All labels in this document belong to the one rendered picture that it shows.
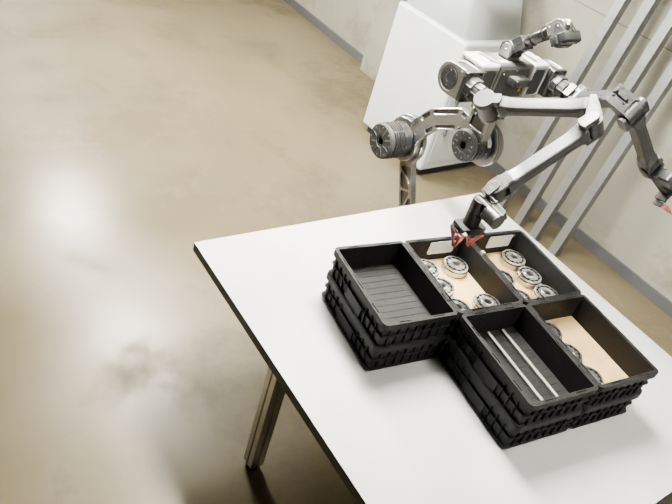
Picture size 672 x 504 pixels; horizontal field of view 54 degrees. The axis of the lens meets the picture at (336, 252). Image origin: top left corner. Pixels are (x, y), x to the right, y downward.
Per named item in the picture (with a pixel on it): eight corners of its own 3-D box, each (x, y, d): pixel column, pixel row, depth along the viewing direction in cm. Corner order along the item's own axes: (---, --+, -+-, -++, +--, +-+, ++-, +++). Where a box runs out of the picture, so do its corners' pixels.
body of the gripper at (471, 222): (485, 232, 226) (493, 215, 221) (461, 235, 221) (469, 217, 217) (474, 221, 230) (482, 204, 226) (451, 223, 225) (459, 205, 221)
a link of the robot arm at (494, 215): (499, 191, 224) (494, 178, 217) (522, 211, 218) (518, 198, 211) (472, 214, 224) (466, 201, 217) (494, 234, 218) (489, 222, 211)
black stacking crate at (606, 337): (512, 326, 243) (525, 304, 236) (569, 316, 257) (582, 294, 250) (583, 411, 217) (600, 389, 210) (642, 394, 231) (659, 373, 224)
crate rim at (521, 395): (457, 319, 223) (460, 314, 221) (522, 307, 237) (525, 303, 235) (528, 412, 197) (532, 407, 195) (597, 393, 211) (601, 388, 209)
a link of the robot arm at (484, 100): (609, 108, 223) (608, 89, 214) (602, 141, 218) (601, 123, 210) (481, 106, 244) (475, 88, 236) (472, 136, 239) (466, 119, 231)
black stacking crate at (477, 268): (394, 264, 254) (403, 241, 248) (454, 257, 268) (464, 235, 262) (447, 338, 229) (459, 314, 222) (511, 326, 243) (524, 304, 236)
